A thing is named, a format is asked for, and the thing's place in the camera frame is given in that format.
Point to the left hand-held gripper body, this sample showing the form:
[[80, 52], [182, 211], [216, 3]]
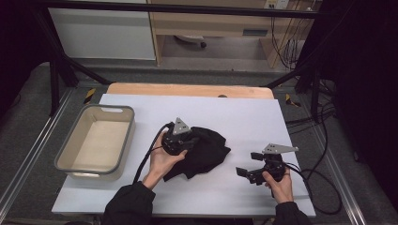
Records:
[[175, 142]]

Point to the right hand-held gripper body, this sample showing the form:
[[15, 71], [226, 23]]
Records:
[[273, 167]]

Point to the black cloth garment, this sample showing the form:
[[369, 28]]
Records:
[[206, 153]]

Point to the grey beige plastic basket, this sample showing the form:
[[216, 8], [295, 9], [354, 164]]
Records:
[[100, 143]]

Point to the person's right hand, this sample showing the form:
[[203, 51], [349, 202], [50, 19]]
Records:
[[281, 189]]

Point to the person's left hand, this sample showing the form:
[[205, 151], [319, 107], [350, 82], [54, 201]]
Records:
[[161, 162]]

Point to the white table board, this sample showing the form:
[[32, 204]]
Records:
[[237, 125]]

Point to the light wooden table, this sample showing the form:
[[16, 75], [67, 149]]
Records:
[[187, 90]]

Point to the office chair base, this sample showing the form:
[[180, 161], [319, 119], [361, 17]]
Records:
[[191, 39]]

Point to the light wooden desk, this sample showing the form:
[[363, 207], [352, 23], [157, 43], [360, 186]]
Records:
[[212, 23]]

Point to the black curtain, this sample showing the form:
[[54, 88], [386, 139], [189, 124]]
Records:
[[366, 78]]

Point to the white cabinet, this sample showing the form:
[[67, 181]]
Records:
[[103, 34]]

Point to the aluminium floor rail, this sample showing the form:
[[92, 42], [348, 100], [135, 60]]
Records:
[[341, 181], [34, 146]]

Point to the black metal frame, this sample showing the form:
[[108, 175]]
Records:
[[187, 10]]

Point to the white wall socket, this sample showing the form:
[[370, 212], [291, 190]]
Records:
[[277, 3]]

